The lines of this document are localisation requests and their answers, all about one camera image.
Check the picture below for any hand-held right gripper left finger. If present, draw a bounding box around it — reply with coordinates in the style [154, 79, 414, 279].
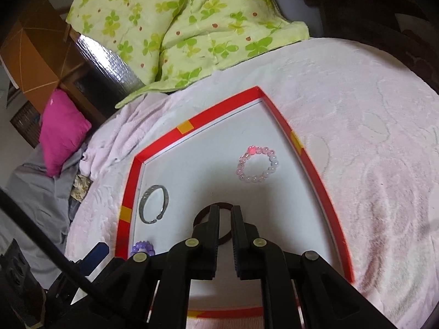
[88, 205, 220, 329]

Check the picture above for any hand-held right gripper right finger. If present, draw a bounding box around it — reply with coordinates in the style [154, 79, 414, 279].
[231, 205, 395, 329]

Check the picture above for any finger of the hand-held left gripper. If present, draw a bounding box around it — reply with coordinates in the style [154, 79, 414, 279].
[46, 242, 111, 307]

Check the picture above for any dark brown hair tie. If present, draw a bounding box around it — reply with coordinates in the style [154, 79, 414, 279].
[193, 202, 241, 246]

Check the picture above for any red-rimmed white tray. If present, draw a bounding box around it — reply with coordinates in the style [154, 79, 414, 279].
[115, 86, 356, 319]

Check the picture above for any silver open bangle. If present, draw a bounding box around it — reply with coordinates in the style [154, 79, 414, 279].
[139, 185, 170, 226]

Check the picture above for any small patterned cloth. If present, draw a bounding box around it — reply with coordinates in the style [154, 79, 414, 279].
[70, 174, 92, 202]

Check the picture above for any grey bed sheet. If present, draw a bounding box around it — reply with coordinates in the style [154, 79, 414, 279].
[0, 143, 88, 275]

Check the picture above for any magenta pillow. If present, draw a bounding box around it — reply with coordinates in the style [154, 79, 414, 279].
[38, 89, 93, 178]

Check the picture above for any brown wicker basket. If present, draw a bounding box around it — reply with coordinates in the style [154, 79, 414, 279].
[10, 102, 44, 149]

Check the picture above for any pale pink fleece blanket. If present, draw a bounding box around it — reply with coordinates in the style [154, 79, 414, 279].
[64, 37, 439, 329]

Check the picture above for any silver foil mat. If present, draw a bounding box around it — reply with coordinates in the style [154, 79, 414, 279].
[73, 32, 147, 94]

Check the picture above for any green clover print quilt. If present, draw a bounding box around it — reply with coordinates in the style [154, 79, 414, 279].
[65, 0, 310, 109]

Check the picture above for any dark wooden furniture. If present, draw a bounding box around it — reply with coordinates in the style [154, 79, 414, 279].
[274, 0, 439, 94]

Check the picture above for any purple beaded bracelet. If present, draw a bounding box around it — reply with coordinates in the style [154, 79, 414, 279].
[130, 240, 156, 257]

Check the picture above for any black cable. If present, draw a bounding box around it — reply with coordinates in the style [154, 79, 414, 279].
[0, 186, 149, 327]

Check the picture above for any pink beaded bracelet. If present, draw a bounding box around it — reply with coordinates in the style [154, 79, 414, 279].
[235, 146, 280, 183]

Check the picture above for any wooden bed frame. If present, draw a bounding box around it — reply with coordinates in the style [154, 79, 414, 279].
[58, 27, 118, 128]

